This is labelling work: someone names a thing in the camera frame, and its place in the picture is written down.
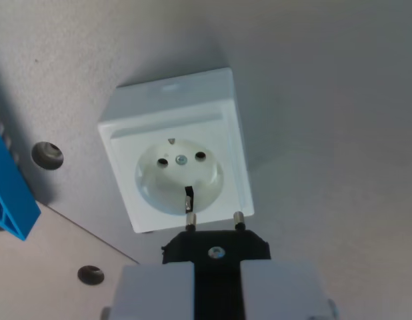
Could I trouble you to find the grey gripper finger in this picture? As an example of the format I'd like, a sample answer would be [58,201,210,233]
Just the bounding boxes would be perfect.
[240,260,336,320]
[108,263,196,320]

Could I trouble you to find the black two-pin power plug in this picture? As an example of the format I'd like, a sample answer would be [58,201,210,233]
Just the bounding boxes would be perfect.
[161,211,272,320]

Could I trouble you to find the blue ribbed plastic wedge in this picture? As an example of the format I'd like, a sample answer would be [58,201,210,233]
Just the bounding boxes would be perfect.
[0,109,42,242]

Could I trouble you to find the white wall socket box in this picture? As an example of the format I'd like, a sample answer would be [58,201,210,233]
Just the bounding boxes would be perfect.
[97,67,255,235]

